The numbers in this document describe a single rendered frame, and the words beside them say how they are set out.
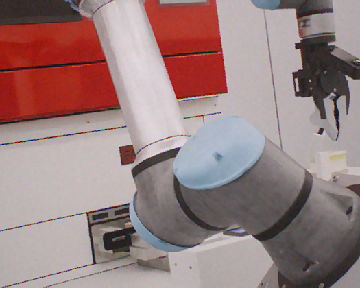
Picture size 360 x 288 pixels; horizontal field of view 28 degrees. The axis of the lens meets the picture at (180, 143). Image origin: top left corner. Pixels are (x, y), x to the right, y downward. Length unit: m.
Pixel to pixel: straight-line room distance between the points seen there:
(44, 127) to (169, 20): 0.43
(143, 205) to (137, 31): 0.27
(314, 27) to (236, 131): 0.60
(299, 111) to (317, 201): 3.30
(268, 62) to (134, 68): 3.06
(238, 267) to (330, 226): 0.37
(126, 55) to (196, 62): 0.86
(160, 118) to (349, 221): 0.31
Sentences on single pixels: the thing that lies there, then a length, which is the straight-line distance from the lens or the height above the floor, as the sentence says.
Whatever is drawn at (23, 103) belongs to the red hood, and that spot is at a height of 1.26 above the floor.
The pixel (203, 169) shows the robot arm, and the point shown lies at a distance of 0.91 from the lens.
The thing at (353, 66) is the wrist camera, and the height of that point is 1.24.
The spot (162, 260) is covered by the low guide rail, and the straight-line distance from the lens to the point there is 1.77.
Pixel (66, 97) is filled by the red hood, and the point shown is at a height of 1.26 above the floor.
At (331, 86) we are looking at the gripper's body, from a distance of 1.49.
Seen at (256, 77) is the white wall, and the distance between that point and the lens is 4.06.
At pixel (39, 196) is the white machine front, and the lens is 1.78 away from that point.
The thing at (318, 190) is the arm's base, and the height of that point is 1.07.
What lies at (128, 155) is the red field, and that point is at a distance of 1.88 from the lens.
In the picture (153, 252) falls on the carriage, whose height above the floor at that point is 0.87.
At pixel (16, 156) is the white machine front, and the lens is 1.75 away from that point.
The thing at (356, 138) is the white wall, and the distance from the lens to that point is 4.56.
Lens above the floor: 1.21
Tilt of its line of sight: 3 degrees down
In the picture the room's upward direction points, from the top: 8 degrees counter-clockwise
